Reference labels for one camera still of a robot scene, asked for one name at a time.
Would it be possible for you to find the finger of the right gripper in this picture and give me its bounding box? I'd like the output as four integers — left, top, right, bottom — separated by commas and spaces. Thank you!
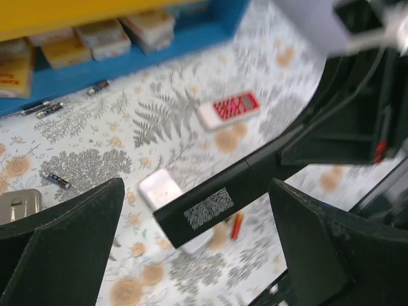
280, 48, 395, 165

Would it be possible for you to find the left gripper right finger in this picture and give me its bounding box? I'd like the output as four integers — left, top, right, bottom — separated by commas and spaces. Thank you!
269, 178, 407, 305

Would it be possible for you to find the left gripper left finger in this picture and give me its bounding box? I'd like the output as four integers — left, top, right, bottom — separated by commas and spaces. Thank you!
1, 178, 124, 306

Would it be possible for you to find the red battery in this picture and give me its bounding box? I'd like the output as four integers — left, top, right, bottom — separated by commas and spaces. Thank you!
231, 214, 244, 240

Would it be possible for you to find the black remote control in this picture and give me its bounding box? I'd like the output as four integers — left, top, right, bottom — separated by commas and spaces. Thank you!
152, 0, 408, 250

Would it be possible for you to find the dark battery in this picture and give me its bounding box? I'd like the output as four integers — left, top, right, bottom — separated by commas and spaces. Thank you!
36, 103, 64, 119

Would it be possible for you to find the grey remote control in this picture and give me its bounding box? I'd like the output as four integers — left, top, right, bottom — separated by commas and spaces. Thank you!
0, 189, 42, 225

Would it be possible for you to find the black battery near grey remote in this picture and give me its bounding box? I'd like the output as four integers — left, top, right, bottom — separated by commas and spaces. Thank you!
40, 171, 71, 190

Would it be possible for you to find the red white remote control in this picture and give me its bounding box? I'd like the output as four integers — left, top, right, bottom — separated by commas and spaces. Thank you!
197, 91, 261, 131

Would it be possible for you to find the black battery by shelf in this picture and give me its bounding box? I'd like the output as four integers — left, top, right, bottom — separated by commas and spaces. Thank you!
20, 101, 50, 116
87, 81, 109, 96

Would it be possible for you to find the floral table mat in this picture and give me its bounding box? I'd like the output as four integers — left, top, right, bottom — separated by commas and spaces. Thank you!
0, 0, 402, 306

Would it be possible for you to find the blue shelf unit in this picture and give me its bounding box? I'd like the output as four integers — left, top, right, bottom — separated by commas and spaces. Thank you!
1, 1, 248, 116

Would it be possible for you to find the yellow tissue pack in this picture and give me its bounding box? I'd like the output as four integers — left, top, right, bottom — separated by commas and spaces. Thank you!
1, 38, 35, 99

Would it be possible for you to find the white tissue pack left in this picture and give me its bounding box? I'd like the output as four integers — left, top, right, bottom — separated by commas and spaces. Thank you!
40, 36, 92, 69

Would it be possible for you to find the white tissue pack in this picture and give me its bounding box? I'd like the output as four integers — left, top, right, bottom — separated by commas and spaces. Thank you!
75, 19, 131, 61
120, 9, 176, 54
40, 36, 92, 69

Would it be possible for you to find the white tissue pack middle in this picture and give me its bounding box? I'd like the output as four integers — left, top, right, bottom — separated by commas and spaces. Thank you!
75, 19, 131, 61

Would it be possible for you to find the white tissue pack right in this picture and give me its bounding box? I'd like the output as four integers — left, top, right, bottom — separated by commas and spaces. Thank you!
120, 9, 176, 54

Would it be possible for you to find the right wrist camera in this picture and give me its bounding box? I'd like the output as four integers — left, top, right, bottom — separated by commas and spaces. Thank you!
333, 1, 407, 56

